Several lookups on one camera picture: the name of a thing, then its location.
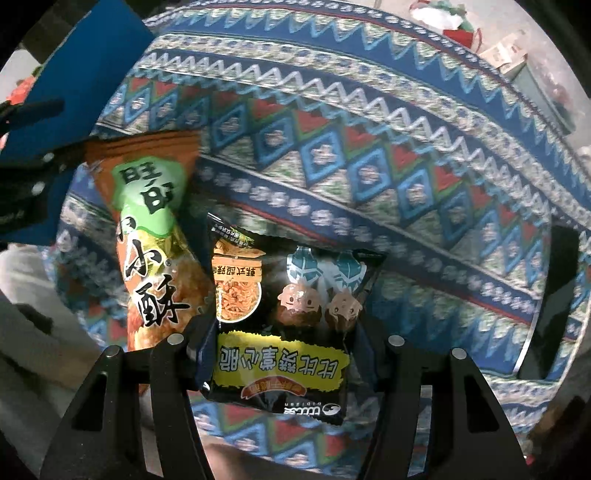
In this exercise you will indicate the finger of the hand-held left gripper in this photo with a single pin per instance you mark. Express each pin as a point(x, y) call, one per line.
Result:
point(51, 159)
point(37, 113)

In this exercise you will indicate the white paper bag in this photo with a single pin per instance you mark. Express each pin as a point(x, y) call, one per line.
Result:
point(505, 50)

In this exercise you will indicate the teal bin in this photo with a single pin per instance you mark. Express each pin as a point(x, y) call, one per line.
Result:
point(545, 97)

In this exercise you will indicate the orange green snack bag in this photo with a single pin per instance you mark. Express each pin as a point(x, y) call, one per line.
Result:
point(147, 240)

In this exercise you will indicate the red gift bag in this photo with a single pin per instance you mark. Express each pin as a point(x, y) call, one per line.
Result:
point(443, 18)

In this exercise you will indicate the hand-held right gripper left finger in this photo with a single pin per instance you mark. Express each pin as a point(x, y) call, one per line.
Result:
point(203, 341)

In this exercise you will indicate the patterned blue cloth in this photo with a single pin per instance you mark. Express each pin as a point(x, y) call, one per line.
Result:
point(369, 161)

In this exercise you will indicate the black rectangular box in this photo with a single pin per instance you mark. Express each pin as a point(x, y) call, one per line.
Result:
point(561, 304)

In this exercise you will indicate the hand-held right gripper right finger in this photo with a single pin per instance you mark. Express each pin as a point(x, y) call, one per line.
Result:
point(369, 350)

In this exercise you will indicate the black yellow snack bag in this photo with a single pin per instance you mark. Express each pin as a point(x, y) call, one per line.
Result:
point(286, 323)

